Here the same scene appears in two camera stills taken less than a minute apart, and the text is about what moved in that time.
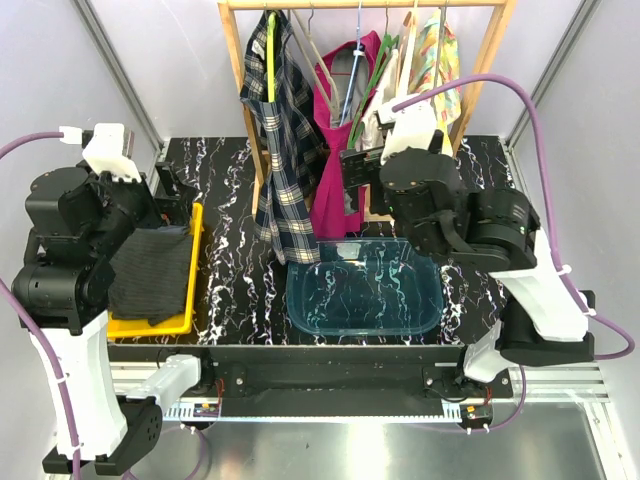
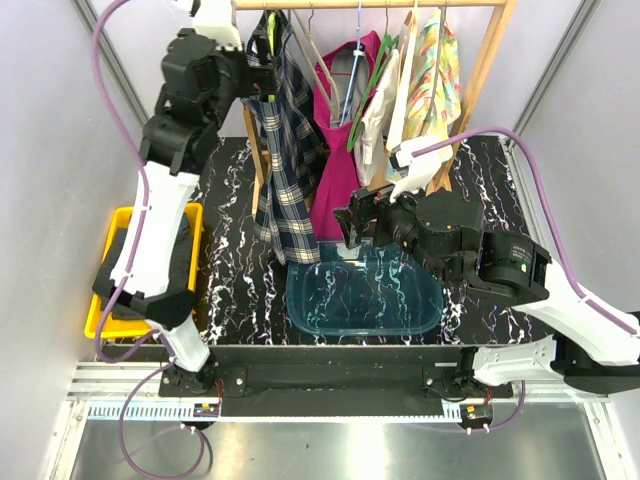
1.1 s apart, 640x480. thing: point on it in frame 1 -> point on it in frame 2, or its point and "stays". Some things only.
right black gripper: [360, 167] -> [366, 205]
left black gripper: [175, 204] -> [258, 79]
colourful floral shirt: [437, 64] stays
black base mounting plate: [328, 381] stays
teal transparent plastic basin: [366, 287] stays
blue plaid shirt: [295, 134] stays
